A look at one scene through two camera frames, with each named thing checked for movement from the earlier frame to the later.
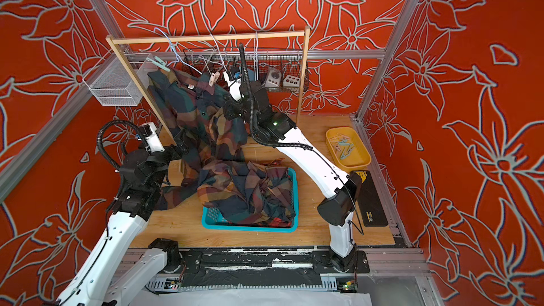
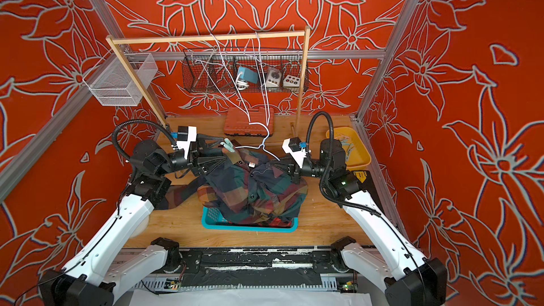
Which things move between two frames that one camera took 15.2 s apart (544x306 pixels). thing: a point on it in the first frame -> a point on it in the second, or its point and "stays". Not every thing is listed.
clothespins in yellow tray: (340, 142) stays
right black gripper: (230, 105) -> (296, 171)
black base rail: (259, 268) stays
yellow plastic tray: (346, 149) stays
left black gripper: (176, 154) -> (197, 165)
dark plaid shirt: (193, 110) -> (249, 188)
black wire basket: (280, 70) stays
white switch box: (273, 77) stays
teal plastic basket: (213, 222) stays
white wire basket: (110, 84) stays
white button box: (291, 81) stays
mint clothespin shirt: (163, 65) -> (228, 145)
